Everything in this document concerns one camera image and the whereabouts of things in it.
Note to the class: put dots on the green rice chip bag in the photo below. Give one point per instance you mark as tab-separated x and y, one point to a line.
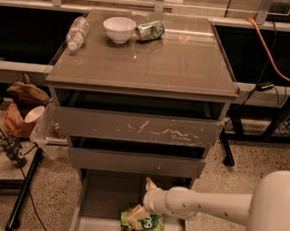
150	223

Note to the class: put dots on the black stand leg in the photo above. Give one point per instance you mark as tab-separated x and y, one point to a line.
13	221

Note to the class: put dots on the middle grey drawer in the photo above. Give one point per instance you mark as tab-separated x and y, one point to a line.
135	163

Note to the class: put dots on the green soda can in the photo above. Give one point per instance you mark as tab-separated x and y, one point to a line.
150	31

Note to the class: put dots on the grey drawer cabinet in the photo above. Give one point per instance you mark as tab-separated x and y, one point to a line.
184	74

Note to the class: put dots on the white bowl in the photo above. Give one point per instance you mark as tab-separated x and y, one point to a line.
119	29

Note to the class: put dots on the top grey drawer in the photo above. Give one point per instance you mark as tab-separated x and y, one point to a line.
137	127

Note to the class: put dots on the black power adapter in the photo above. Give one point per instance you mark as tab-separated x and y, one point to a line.
264	86

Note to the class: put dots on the white cup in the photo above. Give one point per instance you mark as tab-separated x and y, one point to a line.
34	114

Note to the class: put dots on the small grey clamp device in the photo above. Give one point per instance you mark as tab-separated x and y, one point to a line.
11	146

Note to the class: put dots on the bottom grey open drawer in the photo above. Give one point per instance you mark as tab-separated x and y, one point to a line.
105	195

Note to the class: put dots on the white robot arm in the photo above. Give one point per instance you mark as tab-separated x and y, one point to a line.
267	208

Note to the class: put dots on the clear plastic water bottle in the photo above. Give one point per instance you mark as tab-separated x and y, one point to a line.
77	33

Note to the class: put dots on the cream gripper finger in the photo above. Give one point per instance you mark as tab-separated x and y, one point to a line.
150	185
139	212

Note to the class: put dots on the clear plastic bin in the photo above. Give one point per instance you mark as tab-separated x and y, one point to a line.
45	136

